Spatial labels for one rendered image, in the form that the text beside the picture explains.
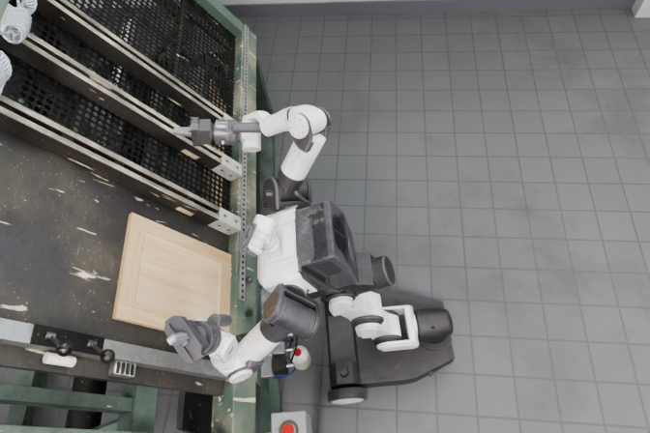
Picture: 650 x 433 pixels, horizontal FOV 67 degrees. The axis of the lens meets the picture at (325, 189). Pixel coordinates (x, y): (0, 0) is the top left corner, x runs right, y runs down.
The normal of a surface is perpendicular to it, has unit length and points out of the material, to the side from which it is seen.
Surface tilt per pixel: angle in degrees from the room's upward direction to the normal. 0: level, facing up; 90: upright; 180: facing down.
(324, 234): 23
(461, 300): 0
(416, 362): 0
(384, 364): 0
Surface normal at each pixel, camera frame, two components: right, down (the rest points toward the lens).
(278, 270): -0.47, -0.44
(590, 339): -0.09, -0.53
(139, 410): 0.82, -0.36
